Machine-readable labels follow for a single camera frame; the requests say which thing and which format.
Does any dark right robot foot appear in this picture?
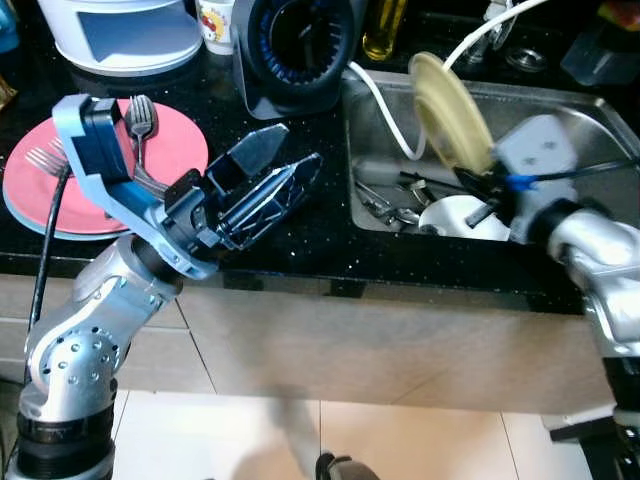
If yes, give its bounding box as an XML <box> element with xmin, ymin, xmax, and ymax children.
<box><xmin>315</xmin><ymin>452</ymin><xmax>386</xmax><ymax>480</ymax></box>

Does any white bowl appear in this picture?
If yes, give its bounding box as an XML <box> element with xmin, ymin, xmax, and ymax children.
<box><xmin>417</xmin><ymin>195</ymin><xmax>513</xmax><ymax>241</ymax></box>

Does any yellow oil bottle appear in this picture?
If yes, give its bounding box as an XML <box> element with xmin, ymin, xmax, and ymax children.
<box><xmin>360</xmin><ymin>0</ymin><xmax>409</xmax><ymax>63</ymax></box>

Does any white plastic container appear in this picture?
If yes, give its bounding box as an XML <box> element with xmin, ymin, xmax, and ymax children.
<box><xmin>38</xmin><ymin>0</ymin><xmax>204</xmax><ymax>76</ymax></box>

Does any round silver counter cap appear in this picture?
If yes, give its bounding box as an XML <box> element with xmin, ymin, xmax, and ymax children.
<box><xmin>505</xmin><ymin>47</ymin><xmax>546</xmax><ymax>73</ymax></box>

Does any pink plate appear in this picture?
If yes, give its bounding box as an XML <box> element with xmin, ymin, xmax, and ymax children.
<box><xmin>3</xmin><ymin>98</ymin><xmax>211</xmax><ymax>236</ymax></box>

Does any white cartoon print mug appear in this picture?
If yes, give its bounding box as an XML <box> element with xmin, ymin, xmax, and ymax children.
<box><xmin>195</xmin><ymin>0</ymin><xmax>236</xmax><ymax>56</ymax></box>

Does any silver faucet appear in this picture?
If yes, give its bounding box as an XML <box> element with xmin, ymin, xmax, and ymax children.
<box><xmin>483</xmin><ymin>0</ymin><xmax>521</xmax><ymax>51</ymax></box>

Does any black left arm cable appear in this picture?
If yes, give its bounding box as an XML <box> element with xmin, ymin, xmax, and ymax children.
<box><xmin>28</xmin><ymin>165</ymin><xmax>71</xmax><ymax>331</ymax></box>

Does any white hose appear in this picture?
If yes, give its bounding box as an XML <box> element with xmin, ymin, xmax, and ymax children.
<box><xmin>350</xmin><ymin>0</ymin><xmax>551</xmax><ymax>163</ymax></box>

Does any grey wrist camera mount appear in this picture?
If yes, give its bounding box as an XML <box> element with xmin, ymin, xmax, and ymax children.
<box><xmin>493</xmin><ymin>113</ymin><xmax>583</xmax><ymax>196</ymax></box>
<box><xmin>52</xmin><ymin>93</ymin><xmax>219</xmax><ymax>281</ymax></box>

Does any pale yellow plate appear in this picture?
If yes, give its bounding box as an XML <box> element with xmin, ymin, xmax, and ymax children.
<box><xmin>408</xmin><ymin>50</ymin><xmax>498</xmax><ymax>178</ymax></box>

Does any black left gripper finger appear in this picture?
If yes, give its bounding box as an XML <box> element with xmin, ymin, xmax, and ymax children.
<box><xmin>215</xmin><ymin>152</ymin><xmax>324</xmax><ymax>251</ymax></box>
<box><xmin>210</xmin><ymin>123</ymin><xmax>293</xmax><ymax>196</ymax></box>

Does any stainless steel sink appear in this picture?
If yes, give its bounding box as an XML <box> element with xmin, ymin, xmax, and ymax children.
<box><xmin>342</xmin><ymin>70</ymin><xmax>640</xmax><ymax>241</ymax></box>

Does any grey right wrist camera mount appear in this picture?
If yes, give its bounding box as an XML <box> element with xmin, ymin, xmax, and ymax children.
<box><xmin>493</xmin><ymin>113</ymin><xmax>583</xmax><ymax>196</ymax></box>

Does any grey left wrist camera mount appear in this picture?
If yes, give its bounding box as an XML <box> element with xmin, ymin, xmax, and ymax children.
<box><xmin>52</xmin><ymin>93</ymin><xmax>219</xmax><ymax>281</ymax></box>

